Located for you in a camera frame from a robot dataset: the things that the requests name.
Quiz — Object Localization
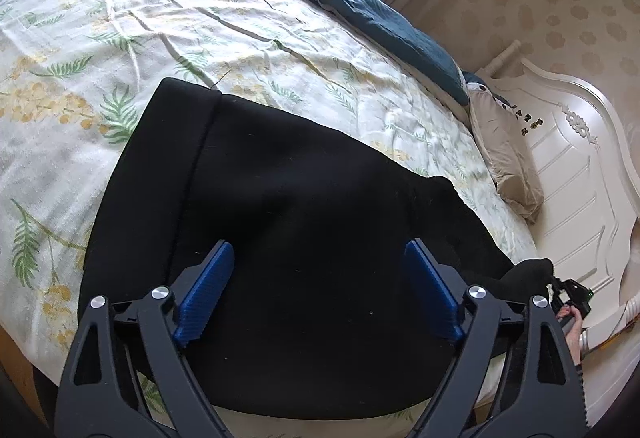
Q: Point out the black and white pillow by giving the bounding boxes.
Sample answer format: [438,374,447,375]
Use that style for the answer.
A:
[462,70,516,111]

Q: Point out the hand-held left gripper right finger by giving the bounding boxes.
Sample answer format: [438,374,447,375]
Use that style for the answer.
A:
[404,238,587,438]

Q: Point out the floral leaf print bedsheet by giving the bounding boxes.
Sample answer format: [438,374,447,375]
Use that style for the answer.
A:
[0,0,538,438]

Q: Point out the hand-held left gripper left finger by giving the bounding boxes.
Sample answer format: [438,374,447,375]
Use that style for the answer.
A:
[54,240,236,438]

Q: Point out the black pants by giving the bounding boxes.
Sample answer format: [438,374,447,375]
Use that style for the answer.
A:
[77,77,555,424]

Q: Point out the dark teal blanket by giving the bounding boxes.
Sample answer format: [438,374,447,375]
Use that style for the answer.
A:
[160,0,471,106]

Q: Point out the person's right hand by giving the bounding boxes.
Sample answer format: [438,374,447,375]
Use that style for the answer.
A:
[556,307,584,366]

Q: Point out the white carved headboard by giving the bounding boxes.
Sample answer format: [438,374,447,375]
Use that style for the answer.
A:
[475,40,640,359]

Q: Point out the beige pillow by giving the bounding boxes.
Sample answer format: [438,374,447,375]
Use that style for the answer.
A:
[467,90,546,224]

